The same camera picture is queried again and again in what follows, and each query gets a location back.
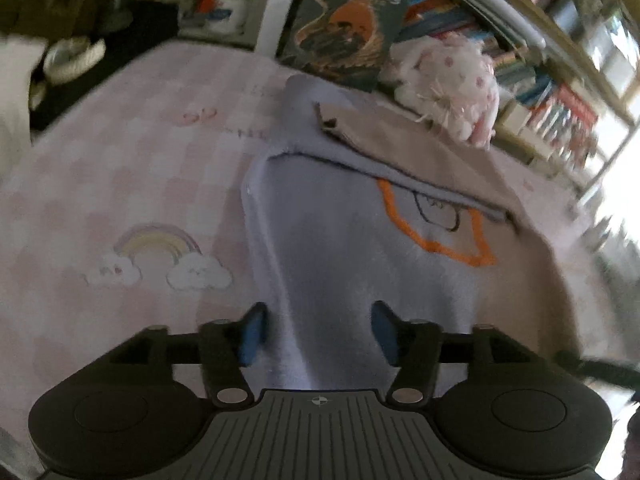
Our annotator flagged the white green lidded cup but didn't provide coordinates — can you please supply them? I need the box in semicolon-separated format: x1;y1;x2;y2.
205;0;252;35

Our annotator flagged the pink white plush bunny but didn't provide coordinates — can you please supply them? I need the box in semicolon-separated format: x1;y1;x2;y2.
378;32;500;148

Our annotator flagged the row of colourful books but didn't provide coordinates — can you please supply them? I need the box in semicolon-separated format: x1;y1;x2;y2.
394;0;598;171

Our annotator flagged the Harry Potter book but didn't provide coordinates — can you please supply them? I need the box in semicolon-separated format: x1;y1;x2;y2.
280;0;410;92

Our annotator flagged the pink checkered desk mat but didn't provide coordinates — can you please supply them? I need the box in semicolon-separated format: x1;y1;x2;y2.
1;42;612;479

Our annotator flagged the lilac and taupe sweater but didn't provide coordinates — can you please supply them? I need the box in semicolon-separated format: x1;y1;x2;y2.
242;75;579;390

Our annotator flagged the white wooden bookshelf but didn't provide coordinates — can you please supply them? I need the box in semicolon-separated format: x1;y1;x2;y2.
255;0;639;202

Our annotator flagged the metal bowl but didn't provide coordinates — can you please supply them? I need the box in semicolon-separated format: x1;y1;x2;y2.
42;37;106;86

